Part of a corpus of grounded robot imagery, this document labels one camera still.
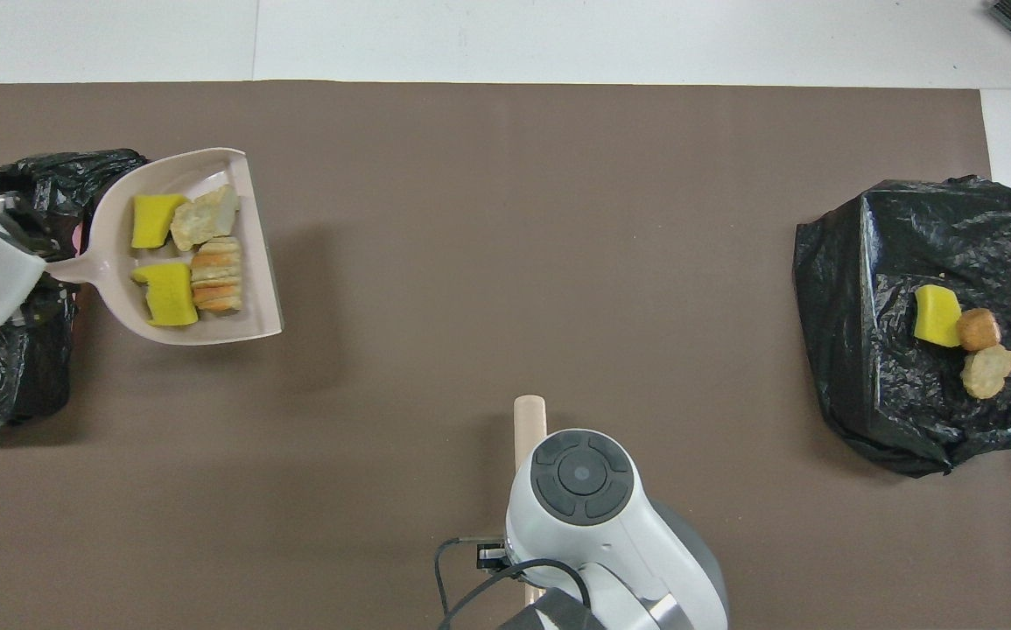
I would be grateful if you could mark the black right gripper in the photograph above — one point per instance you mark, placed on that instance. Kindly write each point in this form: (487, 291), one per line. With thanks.
(492, 556)

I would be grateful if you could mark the beige hand brush black bristles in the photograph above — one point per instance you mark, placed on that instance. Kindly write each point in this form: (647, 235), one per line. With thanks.
(530, 429)

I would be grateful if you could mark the orange striped foam chunk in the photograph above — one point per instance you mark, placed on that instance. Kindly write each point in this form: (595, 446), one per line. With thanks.
(216, 276)

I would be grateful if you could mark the yellow sponge chunk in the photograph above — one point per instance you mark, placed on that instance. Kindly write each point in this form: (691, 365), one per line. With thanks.
(168, 297)
(155, 220)
(937, 315)

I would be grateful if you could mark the beige plastic dustpan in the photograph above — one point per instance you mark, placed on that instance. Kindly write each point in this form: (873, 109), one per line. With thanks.
(111, 236)

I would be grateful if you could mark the brown bread-like lump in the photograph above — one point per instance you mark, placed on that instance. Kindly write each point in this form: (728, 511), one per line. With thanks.
(979, 331)

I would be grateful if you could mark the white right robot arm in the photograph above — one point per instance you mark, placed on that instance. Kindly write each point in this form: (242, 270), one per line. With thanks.
(610, 551)

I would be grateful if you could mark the brown paper table mat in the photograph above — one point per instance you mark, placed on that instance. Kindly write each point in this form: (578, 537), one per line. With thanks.
(382, 437)

